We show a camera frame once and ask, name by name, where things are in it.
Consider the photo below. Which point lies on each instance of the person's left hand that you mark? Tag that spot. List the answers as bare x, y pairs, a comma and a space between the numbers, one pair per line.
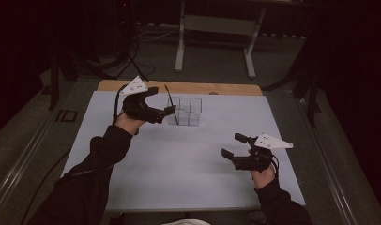
129, 123

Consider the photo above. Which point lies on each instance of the metal floor rail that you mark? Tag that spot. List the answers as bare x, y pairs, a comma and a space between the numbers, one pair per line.
329, 168
26, 156

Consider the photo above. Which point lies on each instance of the black metal stand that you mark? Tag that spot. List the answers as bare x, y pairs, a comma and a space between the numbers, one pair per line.
55, 81
310, 93

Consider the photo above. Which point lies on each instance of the clear acrylic pen holder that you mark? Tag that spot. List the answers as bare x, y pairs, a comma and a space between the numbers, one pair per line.
188, 111

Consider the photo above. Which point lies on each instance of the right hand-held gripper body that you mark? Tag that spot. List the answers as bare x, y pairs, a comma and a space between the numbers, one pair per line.
266, 146

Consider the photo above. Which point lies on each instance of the person's right hand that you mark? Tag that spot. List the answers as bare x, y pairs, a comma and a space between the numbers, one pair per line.
263, 178

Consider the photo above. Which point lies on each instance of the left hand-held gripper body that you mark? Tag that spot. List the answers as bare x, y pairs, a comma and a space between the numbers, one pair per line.
138, 106

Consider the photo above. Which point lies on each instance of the pale grey table sheet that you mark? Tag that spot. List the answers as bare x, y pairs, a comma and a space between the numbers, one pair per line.
179, 172

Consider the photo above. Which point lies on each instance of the white metal desk frame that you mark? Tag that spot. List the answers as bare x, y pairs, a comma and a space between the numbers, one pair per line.
218, 25

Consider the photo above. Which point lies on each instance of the black tripod stand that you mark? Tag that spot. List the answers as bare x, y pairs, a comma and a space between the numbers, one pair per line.
129, 47

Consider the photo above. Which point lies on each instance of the black pen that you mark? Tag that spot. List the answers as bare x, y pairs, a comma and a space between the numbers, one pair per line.
173, 106

